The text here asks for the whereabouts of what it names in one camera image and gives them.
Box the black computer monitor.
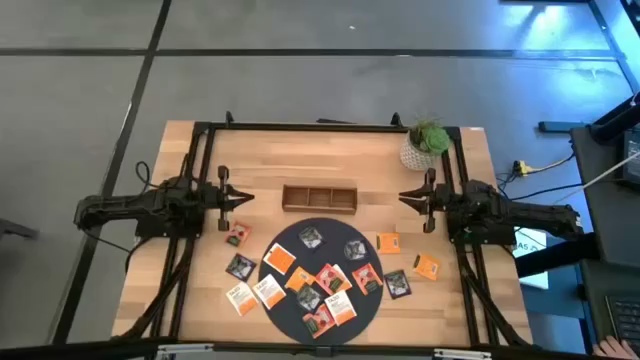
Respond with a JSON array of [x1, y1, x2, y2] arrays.
[[621, 128, 640, 187]]

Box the black keyboard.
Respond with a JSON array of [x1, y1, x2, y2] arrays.
[[604, 293, 640, 351]]

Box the white cable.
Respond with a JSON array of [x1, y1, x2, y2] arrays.
[[579, 150, 640, 191]]

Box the black floor cable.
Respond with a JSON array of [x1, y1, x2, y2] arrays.
[[495, 172, 586, 201]]

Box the grey chair base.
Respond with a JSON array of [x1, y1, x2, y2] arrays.
[[0, 218, 40, 241]]

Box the grey desk foot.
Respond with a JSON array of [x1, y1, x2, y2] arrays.
[[538, 120, 587, 134]]

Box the wooden three-compartment tray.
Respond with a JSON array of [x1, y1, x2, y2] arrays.
[[281, 184, 359, 215]]

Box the white and orange Tazo packet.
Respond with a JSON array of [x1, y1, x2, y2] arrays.
[[252, 273, 288, 311], [337, 263, 354, 291], [323, 290, 359, 327], [262, 242, 298, 276], [225, 282, 260, 317]]

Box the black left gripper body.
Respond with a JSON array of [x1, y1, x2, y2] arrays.
[[202, 166, 231, 232]]

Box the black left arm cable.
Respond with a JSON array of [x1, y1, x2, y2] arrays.
[[133, 160, 166, 194]]

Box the silver metal bracket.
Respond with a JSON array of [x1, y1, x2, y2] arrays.
[[432, 348, 492, 360], [157, 343, 215, 359]]

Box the black desk bar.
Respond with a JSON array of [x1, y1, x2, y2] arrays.
[[514, 232, 601, 279]]

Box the dark grey desk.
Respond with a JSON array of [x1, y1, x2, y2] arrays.
[[569, 124, 640, 360]]

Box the round dark woven placemat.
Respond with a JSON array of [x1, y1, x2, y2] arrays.
[[257, 217, 385, 346]]

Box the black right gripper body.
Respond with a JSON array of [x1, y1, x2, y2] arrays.
[[423, 168, 454, 234]]

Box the white paper sign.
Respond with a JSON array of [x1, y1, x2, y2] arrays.
[[512, 227, 550, 291]]

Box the succulent in white patterned pot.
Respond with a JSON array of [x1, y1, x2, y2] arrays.
[[399, 115, 452, 172]]

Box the person's hand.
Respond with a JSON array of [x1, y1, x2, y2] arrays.
[[592, 335, 639, 360]]

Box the black overhead frame beam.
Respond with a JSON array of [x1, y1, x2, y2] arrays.
[[0, 338, 640, 360]]

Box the yellow extension cord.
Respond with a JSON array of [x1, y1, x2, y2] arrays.
[[513, 152, 576, 177]]

